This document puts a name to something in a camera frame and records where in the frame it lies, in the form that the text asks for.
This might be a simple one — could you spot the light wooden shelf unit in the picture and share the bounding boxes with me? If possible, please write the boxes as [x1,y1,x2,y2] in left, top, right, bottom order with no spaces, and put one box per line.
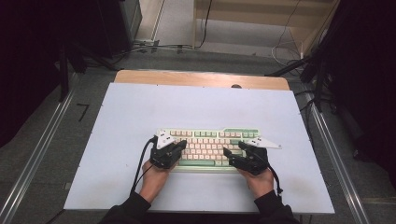
[191,0,341,58]

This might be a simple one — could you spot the white floor cable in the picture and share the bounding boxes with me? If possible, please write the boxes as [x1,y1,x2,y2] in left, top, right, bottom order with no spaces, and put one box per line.
[270,0,304,67]

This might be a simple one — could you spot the black hanging cable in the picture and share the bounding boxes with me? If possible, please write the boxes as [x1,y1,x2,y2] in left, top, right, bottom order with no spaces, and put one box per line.
[198,0,215,49]

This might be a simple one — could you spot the person's right hand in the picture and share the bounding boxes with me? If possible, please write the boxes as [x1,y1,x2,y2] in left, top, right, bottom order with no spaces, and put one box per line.
[238,167,276,201]

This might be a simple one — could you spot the dark cabinet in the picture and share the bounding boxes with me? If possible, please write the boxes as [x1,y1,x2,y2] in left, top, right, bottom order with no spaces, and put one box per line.
[95,0,143,59]

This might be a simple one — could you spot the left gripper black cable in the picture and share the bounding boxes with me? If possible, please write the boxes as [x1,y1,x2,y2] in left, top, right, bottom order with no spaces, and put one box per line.
[129,136,157,196]

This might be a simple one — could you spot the wooden table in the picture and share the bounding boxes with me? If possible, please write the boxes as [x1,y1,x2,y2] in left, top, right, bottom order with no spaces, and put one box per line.
[113,69,290,91]

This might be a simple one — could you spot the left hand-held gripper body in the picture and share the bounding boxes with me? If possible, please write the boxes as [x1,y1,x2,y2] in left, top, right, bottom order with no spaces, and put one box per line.
[148,129,180,170]

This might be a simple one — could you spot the floor power strip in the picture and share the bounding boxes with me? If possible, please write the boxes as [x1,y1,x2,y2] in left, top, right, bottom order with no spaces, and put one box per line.
[134,38,161,47]

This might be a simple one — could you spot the green and cream keyboard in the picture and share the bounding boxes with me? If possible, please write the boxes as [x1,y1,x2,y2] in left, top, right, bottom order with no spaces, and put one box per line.
[154,127,262,174]

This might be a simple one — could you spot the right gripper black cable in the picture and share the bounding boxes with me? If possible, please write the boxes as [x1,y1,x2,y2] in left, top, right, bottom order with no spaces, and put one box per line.
[266,163,285,198]

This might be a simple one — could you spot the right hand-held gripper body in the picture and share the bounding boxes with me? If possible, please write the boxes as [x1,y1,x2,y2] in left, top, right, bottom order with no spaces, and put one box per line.
[230,136,283,176]

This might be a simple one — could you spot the person's left hand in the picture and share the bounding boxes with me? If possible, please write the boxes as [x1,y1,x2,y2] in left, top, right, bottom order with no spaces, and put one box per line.
[138,160,176,203]

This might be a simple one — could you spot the white table cover sheet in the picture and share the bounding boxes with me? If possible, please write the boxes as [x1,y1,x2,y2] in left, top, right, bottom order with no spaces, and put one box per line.
[64,82,336,215]

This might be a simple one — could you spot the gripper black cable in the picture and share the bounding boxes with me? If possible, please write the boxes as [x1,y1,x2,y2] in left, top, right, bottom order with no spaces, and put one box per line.
[266,163,285,198]
[129,136,157,196]

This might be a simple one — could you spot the dark curtain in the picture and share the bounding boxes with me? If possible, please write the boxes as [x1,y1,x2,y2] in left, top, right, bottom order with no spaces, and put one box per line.
[322,0,396,189]
[0,0,105,147]

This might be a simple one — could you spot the aluminium floor rail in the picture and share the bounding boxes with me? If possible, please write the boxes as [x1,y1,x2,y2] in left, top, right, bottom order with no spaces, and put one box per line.
[303,92,372,224]
[0,89,78,224]

